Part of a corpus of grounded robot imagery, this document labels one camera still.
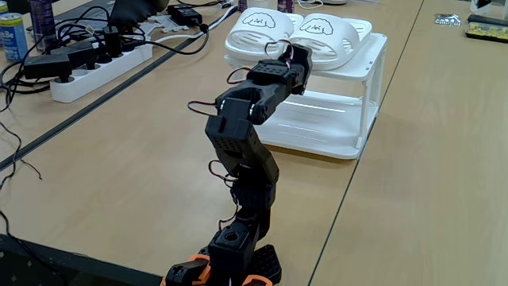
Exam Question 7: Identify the silver foil wrapper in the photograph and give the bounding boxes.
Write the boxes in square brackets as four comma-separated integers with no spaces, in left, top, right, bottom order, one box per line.
[433,13,463,28]

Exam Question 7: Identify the thick white power cord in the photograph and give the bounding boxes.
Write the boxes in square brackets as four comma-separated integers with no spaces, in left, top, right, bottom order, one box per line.
[152,4,239,44]

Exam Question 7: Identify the black power adapter brick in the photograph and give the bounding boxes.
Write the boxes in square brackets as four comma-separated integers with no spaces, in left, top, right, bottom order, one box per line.
[50,39,98,72]

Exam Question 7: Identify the black laptop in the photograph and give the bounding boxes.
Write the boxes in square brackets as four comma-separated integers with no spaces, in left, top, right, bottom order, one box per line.
[55,0,171,31]

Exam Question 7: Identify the tall purple drink can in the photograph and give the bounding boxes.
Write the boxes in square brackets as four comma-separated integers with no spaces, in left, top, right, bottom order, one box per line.
[28,0,59,52]

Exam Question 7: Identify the white printed bracket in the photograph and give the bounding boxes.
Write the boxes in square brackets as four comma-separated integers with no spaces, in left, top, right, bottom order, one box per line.
[134,21,160,39]
[152,14,190,35]

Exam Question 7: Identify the black power plug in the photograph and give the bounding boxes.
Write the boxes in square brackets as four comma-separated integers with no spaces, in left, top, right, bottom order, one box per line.
[102,25,122,59]

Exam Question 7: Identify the black cable with inline connector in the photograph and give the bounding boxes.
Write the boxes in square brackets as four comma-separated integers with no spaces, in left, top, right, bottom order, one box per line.
[134,22,210,56]

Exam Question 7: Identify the white box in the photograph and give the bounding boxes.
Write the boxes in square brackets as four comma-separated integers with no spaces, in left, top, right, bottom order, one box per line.
[470,0,508,17]

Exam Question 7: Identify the white two-tier shoe rack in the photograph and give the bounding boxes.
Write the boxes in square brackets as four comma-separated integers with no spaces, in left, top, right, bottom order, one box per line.
[224,32,388,160]

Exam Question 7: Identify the black plug adapter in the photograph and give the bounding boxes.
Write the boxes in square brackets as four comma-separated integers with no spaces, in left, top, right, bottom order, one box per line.
[22,53,75,83]

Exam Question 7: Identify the black power supply brick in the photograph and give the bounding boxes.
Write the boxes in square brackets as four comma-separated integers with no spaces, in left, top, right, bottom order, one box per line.
[166,3,204,27]

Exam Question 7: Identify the white power strip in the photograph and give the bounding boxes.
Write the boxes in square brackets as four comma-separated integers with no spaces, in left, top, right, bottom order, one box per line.
[49,41,154,104]

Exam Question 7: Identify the thin black loose cable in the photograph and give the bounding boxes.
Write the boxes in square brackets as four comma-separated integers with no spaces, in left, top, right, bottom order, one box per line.
[0,121,44,191]

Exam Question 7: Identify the black yellow box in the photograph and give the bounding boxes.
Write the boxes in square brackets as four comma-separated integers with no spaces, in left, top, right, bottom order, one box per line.
[464,14,508,44]

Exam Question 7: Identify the blue white drink can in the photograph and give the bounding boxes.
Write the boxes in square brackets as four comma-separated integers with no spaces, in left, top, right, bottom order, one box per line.
[0,12,29,63]

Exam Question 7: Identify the thin white cable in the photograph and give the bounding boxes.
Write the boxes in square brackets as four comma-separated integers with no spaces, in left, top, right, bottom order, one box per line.
[295,0,325,10]

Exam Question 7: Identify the white slipper with dog print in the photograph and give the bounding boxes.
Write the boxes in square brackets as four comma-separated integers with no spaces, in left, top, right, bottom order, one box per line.
[287,13,374,72]
[225,7,305,63]

